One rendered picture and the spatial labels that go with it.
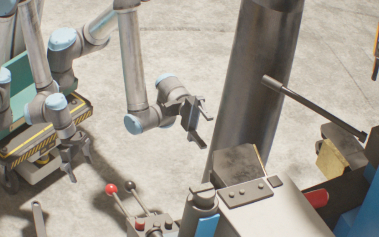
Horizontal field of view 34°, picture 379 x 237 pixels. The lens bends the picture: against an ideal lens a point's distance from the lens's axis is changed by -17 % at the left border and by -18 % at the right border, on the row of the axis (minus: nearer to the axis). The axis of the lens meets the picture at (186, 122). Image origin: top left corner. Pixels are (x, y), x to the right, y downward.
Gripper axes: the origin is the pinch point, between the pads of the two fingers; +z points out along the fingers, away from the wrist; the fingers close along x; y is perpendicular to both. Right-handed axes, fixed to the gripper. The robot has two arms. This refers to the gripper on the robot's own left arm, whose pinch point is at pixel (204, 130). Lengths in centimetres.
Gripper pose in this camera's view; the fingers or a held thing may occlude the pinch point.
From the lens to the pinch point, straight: 279.2
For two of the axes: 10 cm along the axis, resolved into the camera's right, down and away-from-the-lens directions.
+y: 8.7, -1.7, 4.6
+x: -1.6, 7.9, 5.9
